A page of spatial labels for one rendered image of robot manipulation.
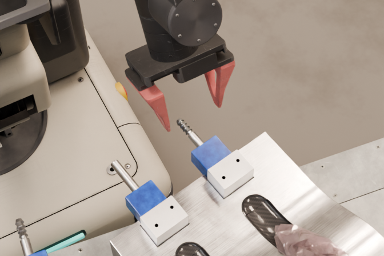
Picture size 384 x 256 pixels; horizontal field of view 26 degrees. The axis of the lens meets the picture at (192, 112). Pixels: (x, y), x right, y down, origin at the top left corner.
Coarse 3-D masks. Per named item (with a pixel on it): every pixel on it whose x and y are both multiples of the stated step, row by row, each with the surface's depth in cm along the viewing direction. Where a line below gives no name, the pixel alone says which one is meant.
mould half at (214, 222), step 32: (256, 160) 111; (288, 160) 111; (192, 192) 109; (256, 192) 109; (288, 192) 109; (320, 192) 109; (192, 224) 107; (224, 224) 107; (320, 224) 105; (352, 224) 103
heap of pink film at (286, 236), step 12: (276, 228) 105; (288, 228) 105; (300, 228) 105; (276, 240) 104; (288, 240) 103; (300, 240) 101; (312, 240) 101; (324, 240) 101; (288, 252) 101; (300, 252) 100; (312, 252) 100; (324, 252) 99; (336, 252) 99
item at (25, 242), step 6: (18, 222) 103; (18, 228) 102; (24, 228) 102; (24, 234) 102; (24, 240) 101; (24, 246) 101; (30, 246) 101; (24, 252) 101; (30, 252) 101; (42, 252) 100
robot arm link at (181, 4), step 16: (160, 0) 82; (176, 0) 80; (192, 0) 80; (208, 0) 81; (160, 16) 82; (176, 16) 80; (192, 16) 81; (208, 16) 82; (176, 32) 81; (192, 32) 82; (208, 32) 83
